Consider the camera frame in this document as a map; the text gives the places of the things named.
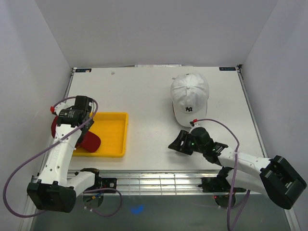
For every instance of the aluminium frame rail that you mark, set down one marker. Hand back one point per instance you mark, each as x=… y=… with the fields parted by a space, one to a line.
x=144 y=93

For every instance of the white cap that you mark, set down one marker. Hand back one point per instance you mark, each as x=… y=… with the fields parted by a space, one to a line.
x=189 y=94

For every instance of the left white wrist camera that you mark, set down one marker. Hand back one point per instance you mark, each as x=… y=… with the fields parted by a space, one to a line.
x=55 y=110

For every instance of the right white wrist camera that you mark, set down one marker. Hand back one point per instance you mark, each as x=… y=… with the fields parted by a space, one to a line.
x=194 y=124

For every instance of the blue table corner label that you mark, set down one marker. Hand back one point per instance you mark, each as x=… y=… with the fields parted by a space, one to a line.
x=227 y=68

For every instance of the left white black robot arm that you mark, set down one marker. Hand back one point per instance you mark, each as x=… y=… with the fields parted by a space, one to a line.
x=52 y=191

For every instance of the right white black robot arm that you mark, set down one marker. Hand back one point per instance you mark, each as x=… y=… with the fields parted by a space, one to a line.
x=271 y=177

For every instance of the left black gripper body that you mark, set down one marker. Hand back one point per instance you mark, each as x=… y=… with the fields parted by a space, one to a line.
x=85 y=128

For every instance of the left table corner label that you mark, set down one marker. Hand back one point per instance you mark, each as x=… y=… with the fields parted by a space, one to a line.
x=83 y=70

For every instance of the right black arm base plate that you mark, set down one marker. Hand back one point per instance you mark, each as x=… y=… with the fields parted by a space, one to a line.
x=214 y=184

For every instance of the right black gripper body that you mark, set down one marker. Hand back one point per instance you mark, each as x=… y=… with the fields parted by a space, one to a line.
x=191 y=146

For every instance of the yellow plastic tray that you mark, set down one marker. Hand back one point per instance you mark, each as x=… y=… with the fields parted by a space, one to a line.
x=111 y=128

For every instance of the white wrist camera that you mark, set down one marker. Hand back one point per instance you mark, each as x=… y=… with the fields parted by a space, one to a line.
x=194 y=124
x=55 y=110

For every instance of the red baseball cap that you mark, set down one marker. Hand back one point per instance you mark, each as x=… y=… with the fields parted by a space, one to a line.
x=90 y=142

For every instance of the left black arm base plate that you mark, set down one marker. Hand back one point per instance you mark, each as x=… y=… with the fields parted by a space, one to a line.
x=108 y=184

